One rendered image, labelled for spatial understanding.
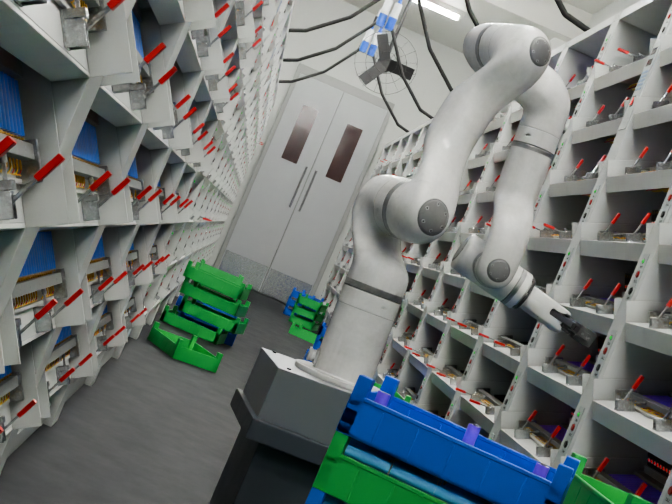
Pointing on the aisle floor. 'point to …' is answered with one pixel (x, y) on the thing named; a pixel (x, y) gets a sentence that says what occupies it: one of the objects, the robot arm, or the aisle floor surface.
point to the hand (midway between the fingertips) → (582, 335)
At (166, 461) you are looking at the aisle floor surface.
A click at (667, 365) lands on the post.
